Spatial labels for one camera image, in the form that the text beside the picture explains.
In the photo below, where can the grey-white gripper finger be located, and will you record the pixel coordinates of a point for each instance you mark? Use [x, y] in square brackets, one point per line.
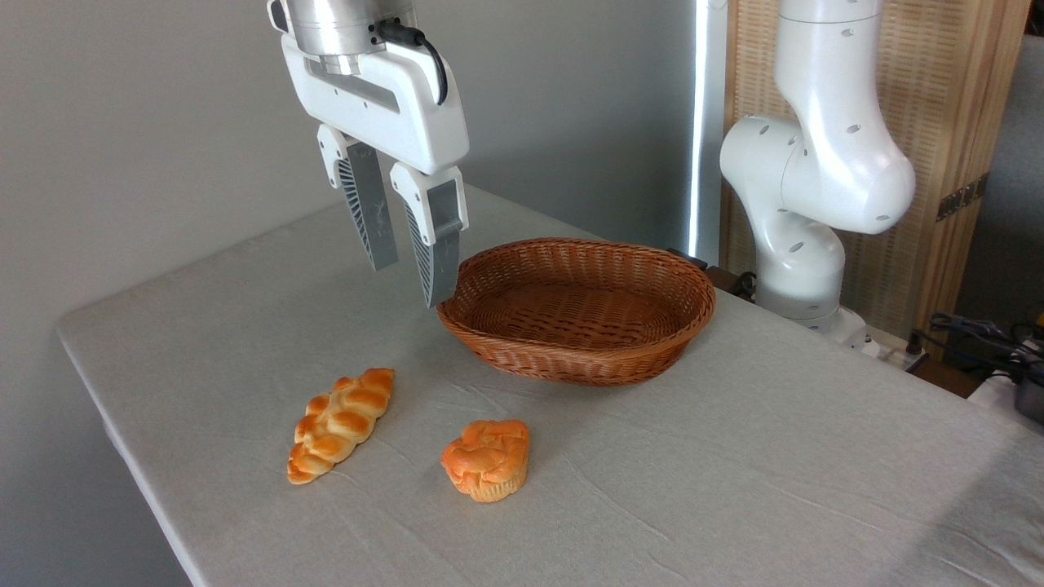
[436, 236]
[367, 204]

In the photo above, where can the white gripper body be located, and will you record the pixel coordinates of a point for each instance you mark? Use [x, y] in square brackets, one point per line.
[408, 106]

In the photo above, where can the braided golden bread loaf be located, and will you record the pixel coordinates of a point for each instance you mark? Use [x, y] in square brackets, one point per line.
[338, 428]

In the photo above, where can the brown wicker basket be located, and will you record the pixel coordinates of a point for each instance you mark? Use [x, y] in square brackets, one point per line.
[571, 359]

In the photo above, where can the orange muffin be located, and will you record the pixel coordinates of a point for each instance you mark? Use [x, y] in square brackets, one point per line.
[485, 461]

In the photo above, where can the dark brown table clamp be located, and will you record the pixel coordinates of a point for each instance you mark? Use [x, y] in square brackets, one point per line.
[722, 279]

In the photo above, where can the light grey tablecloth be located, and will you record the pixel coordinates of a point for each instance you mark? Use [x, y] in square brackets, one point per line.
[652, 489]

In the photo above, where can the white power strip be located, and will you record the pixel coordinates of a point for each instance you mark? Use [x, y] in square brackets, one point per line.
[893, 352]

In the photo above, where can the dark metal screen hinge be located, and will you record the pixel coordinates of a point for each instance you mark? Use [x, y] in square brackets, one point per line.
[962, 197]

